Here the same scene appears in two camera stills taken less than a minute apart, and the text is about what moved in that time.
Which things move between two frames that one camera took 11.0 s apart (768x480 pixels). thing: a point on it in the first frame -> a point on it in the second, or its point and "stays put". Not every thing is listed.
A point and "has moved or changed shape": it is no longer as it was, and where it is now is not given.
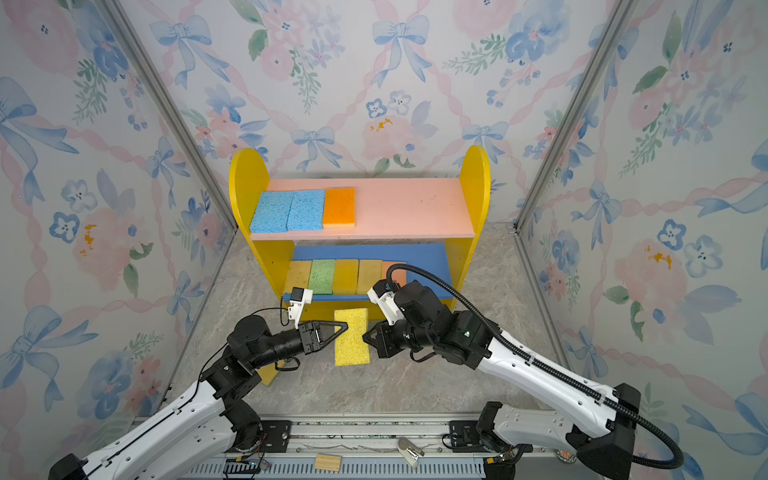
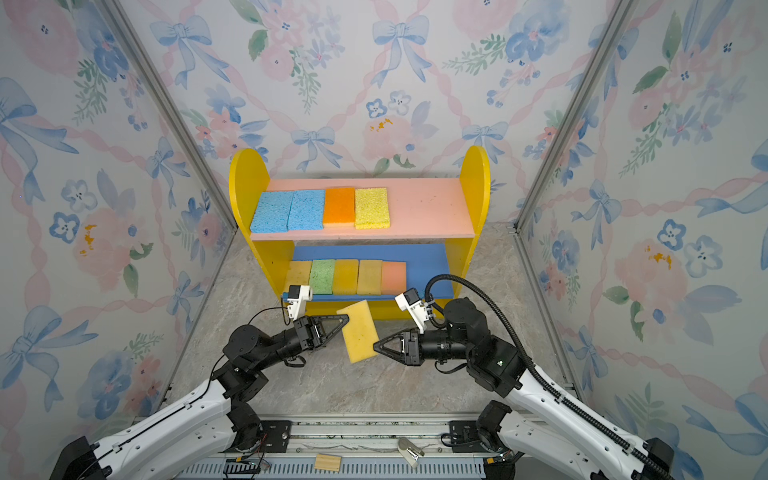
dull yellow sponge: x=298 y=275 stays put
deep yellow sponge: x=345 y=277 stays put
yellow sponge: x=268 y=373 has moved or changed shape
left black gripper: x=309 y=337 stays put
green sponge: x=322 y=276 stays put
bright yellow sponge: x=350 y=347 -> x=372 y=208
